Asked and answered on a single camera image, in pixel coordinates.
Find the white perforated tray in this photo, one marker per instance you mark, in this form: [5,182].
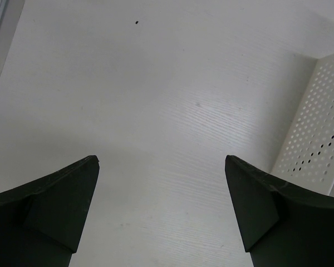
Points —
[307,154]

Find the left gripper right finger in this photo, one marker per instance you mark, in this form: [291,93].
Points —
[281,224]

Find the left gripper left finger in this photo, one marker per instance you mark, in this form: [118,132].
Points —
[41,222]

